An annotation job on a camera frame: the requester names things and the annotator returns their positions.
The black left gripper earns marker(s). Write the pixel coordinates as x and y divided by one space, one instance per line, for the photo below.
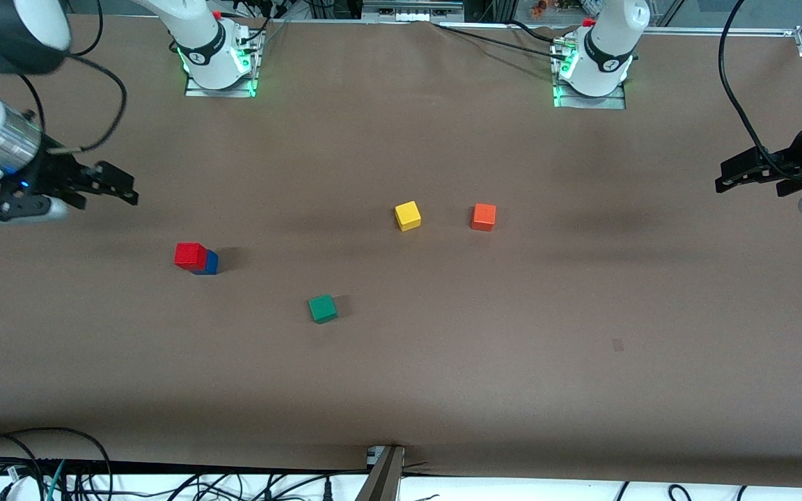
796 157

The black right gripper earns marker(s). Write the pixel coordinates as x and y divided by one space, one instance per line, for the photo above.
51 174

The red wooden cube block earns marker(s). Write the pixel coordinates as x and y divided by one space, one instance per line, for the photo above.
190 256

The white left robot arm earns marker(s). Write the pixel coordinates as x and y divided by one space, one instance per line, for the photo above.
610 49

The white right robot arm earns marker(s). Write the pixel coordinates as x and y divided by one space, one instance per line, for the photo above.
206 42

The blue wooden cube block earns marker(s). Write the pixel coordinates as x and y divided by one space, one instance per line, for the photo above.
211 264

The green wooden cube block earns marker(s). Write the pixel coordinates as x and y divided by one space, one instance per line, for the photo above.
322 309

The orange wooden cube block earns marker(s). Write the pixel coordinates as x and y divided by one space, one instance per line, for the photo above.
483 217

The yellow wooden cube block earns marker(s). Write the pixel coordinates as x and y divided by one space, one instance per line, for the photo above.
408 216

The white socket strip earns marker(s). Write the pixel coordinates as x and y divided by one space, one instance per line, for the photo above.
411 10

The white side table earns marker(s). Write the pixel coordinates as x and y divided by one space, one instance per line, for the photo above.
582 490

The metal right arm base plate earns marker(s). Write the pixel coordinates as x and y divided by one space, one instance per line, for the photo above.
195 92

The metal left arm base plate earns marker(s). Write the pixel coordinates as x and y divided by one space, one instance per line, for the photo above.
617 103

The aluminium profile post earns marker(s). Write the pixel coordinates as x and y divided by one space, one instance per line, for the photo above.
383 480

